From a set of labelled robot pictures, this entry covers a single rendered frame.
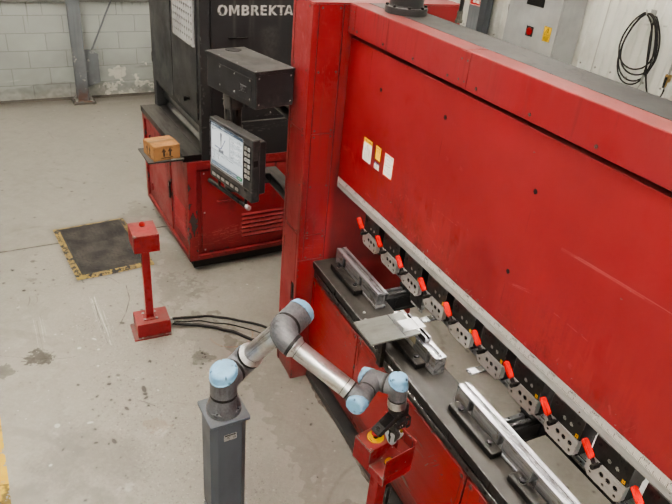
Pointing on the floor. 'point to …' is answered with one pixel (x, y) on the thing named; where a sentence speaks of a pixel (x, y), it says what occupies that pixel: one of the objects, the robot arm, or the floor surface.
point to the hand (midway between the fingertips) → (389, 443)
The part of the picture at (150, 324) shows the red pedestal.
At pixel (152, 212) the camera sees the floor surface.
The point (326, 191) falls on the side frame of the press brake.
